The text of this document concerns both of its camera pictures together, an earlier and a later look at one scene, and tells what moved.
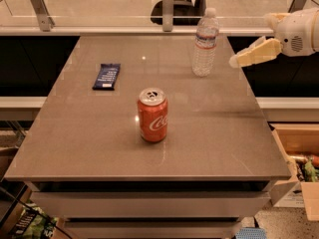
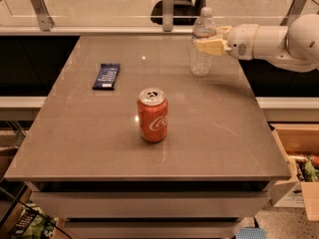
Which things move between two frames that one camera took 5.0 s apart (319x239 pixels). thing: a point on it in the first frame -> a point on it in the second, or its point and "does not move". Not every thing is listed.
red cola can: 153,109 does not move
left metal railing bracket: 46,22 does not move
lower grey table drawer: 153,229 does not move
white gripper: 294,34 -> 239,41
